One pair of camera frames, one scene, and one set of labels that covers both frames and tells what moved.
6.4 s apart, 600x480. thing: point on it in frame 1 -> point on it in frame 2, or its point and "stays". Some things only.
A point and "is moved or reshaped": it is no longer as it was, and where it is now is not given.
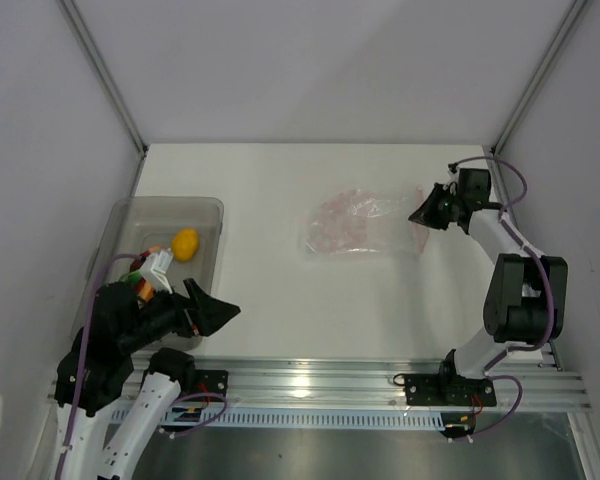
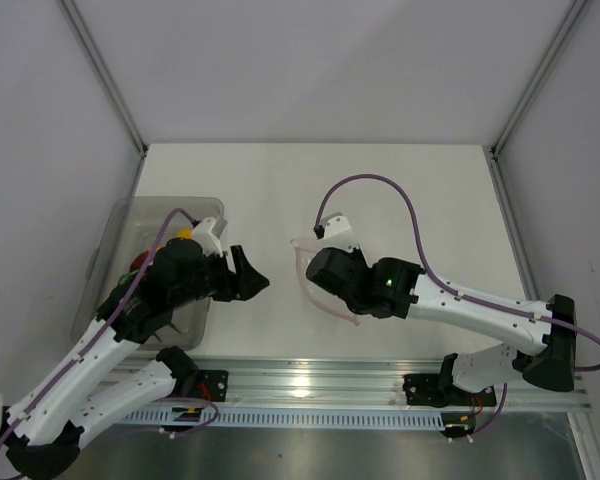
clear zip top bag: (359, 224) -> (321, 299)
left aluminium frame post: (84, 37) stays
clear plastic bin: (190, 227) stays
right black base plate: (448, 390) stays
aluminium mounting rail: (381, 382) stays
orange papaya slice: (146, 289) is moved or reshaped
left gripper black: (210, 315) -> (244, 284)
